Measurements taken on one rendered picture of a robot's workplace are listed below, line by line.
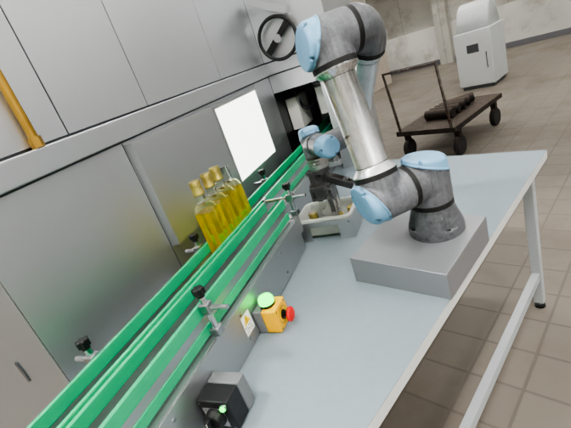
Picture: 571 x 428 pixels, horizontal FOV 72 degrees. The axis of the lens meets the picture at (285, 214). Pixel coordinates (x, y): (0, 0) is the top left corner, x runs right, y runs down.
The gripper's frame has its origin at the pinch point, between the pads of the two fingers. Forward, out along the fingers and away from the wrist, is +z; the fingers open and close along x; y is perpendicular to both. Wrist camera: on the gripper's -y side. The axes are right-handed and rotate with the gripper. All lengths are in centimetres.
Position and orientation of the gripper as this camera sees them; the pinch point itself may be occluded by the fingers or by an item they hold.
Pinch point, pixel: (339, 215)
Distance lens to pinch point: 149.9
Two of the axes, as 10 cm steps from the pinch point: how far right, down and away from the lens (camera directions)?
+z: 3.1, 8.8, 3.6
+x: -3.2, 4.5, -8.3
